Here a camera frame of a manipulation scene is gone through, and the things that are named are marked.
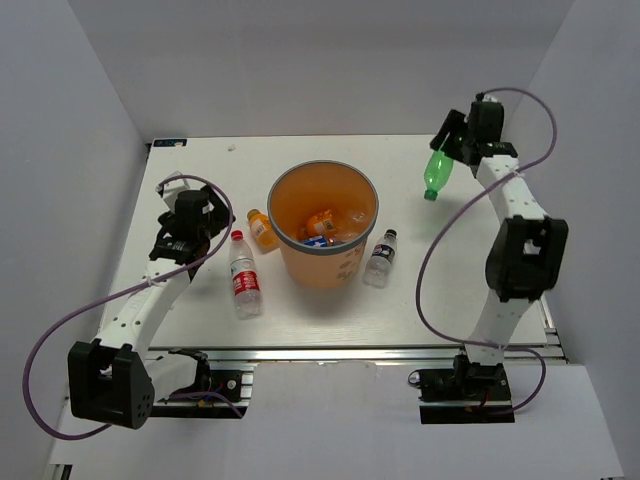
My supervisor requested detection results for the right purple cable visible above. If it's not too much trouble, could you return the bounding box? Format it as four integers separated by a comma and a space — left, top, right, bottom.
414, 87, 560, 416

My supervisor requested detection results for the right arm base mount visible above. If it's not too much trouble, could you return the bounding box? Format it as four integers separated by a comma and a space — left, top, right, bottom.
407, 353, 515, 425

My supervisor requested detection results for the purple cable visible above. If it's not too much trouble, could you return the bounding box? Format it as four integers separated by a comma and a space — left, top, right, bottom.
22, 174, 249, 441
414, 87, 560, 416

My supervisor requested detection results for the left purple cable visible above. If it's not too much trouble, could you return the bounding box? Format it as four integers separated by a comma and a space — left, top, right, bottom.
22, 174, 249, 441

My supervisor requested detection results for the clear bottle red label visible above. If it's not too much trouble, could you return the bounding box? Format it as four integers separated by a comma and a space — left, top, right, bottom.
229, 230, 263, 319

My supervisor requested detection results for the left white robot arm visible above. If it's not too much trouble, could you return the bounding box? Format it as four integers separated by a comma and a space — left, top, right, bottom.
67, 185, 234, 429

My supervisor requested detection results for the clear bottle black cap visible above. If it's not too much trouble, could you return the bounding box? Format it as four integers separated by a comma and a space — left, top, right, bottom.
363, 229, 397, 288

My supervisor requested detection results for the clear bottle blue label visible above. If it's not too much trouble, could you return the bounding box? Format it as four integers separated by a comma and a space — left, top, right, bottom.
337, 209, 370, 242

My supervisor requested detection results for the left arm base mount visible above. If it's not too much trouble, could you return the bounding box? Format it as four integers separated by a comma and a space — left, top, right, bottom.
145, 349, 253, 419

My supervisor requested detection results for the aluminium table rail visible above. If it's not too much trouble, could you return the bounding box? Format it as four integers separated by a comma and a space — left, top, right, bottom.
144, 344, 571, 364

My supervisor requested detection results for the orange plastic bin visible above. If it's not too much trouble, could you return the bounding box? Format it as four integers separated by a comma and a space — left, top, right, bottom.
267, 160, 379, 288

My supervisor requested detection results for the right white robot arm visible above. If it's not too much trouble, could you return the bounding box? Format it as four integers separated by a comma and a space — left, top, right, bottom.
430, 93, 569, 401

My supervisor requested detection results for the orange juice bottle wide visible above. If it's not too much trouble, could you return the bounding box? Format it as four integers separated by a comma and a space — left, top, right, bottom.
298, 210, 339, 240

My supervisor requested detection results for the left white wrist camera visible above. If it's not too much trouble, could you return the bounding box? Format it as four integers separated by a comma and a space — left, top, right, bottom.
155, 179, 190, 212

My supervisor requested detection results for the crushed bottle inside bin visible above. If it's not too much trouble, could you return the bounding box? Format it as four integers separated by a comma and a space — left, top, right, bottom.
300, 235, 345, 248

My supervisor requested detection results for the green plastic bottle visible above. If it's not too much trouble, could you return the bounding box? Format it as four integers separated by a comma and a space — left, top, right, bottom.
424, 150, 454, 201

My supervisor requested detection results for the small orange juice bottle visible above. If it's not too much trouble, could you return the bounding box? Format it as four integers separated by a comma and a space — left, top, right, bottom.
247, 209, 278, 252

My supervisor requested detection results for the left blue table sticker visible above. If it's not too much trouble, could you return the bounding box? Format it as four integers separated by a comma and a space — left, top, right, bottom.
152, 139, 187, 148

